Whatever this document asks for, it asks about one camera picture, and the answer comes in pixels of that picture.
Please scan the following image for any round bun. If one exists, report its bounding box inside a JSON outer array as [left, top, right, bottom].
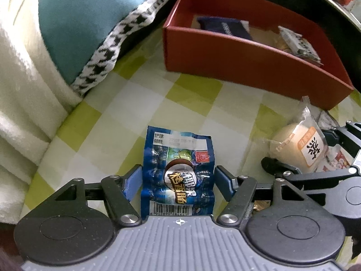
[[265, 96, 328, 174]]

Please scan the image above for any blue sausage snack packet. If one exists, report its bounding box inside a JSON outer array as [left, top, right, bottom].
[[141, 126, 215, 219]]

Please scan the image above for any white green snack packet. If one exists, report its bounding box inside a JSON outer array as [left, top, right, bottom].
[[277, 26, 322, 66]]

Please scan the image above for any red cardboard box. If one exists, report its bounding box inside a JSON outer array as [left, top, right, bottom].
[[163, 0, 354, 110]]

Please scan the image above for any white fluffy blanket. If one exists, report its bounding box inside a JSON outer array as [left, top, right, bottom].
[[1, 0, 81, 224]]

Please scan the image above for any marble side table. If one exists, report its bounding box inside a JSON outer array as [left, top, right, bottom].
[[290, 0, 361, 32]]

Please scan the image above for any dark blue snack packet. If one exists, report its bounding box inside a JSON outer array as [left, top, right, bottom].
[[197, 16, 253, 40]]

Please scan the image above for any teal cushion with houndstooth trim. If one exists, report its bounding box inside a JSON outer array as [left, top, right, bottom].
[[39, 0, 176, 96]]

